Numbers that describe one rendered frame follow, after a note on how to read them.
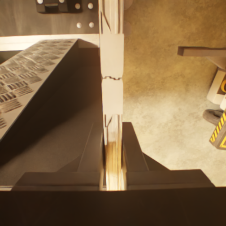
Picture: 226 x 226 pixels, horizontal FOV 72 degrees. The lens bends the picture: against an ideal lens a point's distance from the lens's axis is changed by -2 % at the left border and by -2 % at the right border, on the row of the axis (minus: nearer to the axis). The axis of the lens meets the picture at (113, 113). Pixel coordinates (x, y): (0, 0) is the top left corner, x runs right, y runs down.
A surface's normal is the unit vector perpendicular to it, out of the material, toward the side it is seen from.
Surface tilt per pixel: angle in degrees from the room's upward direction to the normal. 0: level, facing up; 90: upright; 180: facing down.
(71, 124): 90
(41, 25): 0
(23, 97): 80
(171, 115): 0
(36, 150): 90
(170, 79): 0
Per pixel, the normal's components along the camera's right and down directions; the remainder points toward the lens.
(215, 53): 0.01, 0.44
